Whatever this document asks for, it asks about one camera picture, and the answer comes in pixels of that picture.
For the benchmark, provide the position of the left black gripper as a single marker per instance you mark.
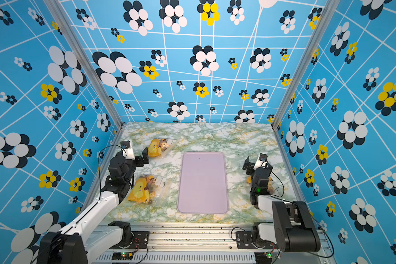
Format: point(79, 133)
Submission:
point(138, 159)

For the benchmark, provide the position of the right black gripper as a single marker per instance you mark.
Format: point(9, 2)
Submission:
point(250, 166)

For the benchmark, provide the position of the ziploc bag of cookies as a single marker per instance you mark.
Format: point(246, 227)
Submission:
point(159, 147)

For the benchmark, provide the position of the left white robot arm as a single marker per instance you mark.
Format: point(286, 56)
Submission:
point(74, 243)

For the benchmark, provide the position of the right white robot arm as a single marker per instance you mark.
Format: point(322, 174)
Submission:
point(292, 228)

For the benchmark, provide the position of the near left ziploc cookie bag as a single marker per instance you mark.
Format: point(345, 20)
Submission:
point(150, 190)

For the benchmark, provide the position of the ziploc cookie bag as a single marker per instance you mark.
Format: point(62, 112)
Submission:
point(150, 190)
point(274, 186)

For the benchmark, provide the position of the right ziploc cookie bag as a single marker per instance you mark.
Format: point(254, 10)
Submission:
point(274, 186)

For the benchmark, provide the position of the lilac rectangular tray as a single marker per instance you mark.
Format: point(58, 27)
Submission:
point(203, 184)

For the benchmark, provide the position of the right green circuit board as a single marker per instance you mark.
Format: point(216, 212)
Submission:
point(265, 258)

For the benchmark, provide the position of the green circuit board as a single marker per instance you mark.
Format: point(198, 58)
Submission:
point(122, 256)
point(265, 258)

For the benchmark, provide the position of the left green circuit board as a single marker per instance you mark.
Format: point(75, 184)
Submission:
point(122, 256)

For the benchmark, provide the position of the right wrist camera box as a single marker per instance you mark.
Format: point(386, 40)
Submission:
point(261, 161)

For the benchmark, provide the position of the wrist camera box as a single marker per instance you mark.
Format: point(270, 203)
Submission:
point(261, 161)
point(127, 150)

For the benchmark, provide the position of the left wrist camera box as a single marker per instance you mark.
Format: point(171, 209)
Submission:
point(127, 150)

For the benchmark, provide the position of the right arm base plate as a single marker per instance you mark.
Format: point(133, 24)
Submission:
point(245, 241)

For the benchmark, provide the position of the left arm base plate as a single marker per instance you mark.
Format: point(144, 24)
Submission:
point(134, 240)

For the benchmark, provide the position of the aluminium front rail frame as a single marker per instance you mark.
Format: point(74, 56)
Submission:
point(204, 243)

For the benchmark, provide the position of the left aluminium corner post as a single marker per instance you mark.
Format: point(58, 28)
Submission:
point(73, 40)

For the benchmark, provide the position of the aluminium corner post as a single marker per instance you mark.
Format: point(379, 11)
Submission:
point(326, 17)
point(73, 40)

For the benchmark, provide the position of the right aluminium corner post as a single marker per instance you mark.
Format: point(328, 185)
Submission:
point(326, 17)

